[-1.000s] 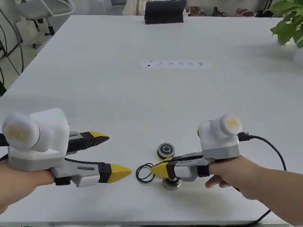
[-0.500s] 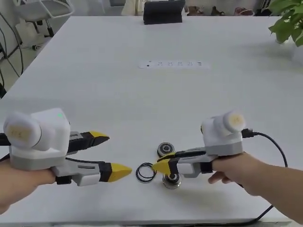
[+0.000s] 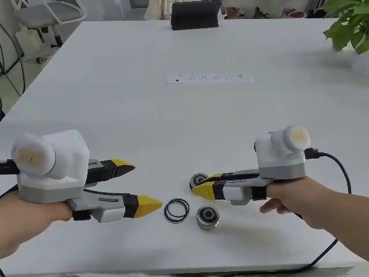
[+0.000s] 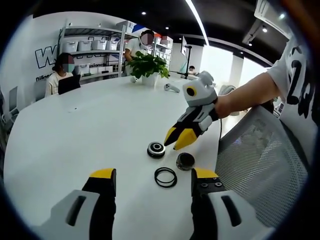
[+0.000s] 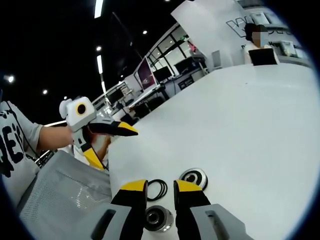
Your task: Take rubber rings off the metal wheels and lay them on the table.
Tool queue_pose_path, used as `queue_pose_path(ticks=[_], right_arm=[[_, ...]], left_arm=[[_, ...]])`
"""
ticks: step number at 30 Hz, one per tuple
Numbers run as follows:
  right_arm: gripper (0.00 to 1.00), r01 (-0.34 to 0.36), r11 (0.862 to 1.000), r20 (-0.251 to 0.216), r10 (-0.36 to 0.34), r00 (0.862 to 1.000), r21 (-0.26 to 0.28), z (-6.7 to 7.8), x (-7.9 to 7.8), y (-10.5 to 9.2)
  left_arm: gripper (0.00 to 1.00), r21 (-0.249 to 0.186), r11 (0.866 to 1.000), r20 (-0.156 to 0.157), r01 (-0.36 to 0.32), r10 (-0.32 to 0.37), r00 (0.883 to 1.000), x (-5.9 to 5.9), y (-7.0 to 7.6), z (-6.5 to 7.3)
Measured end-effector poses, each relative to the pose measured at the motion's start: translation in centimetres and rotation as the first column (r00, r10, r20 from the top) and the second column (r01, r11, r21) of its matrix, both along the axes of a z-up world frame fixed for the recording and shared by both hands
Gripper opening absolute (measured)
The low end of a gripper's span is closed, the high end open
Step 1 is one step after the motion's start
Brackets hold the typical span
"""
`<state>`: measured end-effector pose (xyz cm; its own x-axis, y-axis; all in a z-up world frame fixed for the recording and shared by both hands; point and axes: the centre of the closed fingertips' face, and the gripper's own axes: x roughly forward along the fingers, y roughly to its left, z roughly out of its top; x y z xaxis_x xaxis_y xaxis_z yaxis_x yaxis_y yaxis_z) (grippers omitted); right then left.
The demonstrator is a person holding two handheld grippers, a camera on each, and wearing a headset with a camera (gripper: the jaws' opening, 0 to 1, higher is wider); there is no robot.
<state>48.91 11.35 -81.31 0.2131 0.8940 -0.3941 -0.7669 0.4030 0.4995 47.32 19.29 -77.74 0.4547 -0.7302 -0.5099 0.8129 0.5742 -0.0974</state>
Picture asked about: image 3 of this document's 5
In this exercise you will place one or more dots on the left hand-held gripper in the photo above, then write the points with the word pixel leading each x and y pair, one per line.
pixel 63 161

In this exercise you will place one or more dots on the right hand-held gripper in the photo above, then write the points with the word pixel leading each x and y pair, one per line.
pixel 276 161

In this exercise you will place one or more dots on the person's left forearm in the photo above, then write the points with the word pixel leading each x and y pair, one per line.
pixel 8 231

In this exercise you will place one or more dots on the person's right forearm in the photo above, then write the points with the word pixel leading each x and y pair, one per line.
pixel 340 219

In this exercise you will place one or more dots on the person's right hand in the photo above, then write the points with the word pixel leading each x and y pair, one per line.
pixel 291 196

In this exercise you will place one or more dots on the person's left hand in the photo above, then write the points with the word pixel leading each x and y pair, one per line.
pixel 43 215

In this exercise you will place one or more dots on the white table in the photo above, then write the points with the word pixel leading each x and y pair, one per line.
pixel 173 121

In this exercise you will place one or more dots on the white built-in socket strip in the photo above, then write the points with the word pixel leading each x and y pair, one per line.
pixel 210 78

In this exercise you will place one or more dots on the black tablet in folding case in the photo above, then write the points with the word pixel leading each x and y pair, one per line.
pixel 196 15

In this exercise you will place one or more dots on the white office chair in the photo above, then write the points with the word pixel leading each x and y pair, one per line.
pixel 49 14

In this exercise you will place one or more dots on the green leafy plant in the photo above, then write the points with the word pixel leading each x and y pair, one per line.
pixel 351 26

